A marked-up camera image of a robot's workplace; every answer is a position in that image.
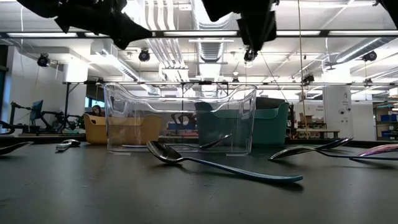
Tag wooden bench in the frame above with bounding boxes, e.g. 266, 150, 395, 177
295, 128, 340, 140

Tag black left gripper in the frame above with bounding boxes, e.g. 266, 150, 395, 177
54, 0, 153, 50

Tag clear plastic bin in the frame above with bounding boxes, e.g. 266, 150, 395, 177
104, 82, 258, 156

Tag shelf with blue boxes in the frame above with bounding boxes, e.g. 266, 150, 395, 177
372, 102, 398, 141

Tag shiny metal spoon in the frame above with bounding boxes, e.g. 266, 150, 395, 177
323, 138, 354, 150
313, 139, 349, 152

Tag computer monitor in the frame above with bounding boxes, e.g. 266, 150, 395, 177
29, 99, 44, 121

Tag cardboard box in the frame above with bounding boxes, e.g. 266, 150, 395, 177
298, 112, 314, 124

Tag black overhead frame bar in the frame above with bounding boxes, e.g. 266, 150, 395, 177
0, 30, 398, 39

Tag silver ventilation duct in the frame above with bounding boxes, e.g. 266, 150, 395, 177
190, 12, 234, 98

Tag pink iridescent spoon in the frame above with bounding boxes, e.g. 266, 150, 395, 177
351, 144, 398, 158

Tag spoons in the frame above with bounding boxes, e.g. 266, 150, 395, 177
121, 133, 233, 149
269, 146, 398, 162

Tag spoon with grey handle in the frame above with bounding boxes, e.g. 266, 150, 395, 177
55, 139, 81, 152

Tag spoon with blue handle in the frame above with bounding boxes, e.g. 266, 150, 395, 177
146, 140, 305, 184

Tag yellow plastic bin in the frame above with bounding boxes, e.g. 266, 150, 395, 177
83, 113, 164, 146

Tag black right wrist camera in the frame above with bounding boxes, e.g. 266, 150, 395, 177
201, 0, 245, 23

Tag dark grey container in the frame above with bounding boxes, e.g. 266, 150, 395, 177
255, 96, 294, 110

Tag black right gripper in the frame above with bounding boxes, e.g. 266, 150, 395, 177
238, 11, 277, 53

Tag teal plastic bin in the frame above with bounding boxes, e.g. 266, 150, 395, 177
195, 101, 295, 147

